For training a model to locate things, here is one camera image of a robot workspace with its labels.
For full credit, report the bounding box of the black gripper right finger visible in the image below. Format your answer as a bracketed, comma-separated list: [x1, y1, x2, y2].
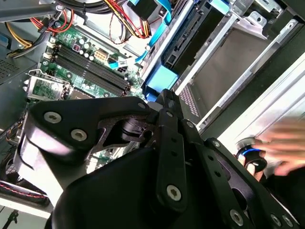
[170, 90, 301, 229]

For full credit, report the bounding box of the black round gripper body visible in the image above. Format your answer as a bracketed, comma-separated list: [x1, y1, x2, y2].
[46, 146, 248, 229]

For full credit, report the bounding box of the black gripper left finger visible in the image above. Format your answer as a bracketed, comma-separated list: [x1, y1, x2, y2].
[18, 89, 188, 213]

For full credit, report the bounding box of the round black tool blue ring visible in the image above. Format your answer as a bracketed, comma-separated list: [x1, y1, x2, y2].
[234, 140, 267, 173]

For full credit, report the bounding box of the orange red disk power wire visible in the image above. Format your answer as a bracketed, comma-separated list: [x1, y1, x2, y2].
[102, 0, 154, 40]

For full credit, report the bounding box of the person's hand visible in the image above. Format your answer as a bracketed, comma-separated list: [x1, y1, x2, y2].
[246, 116, 305, 181]

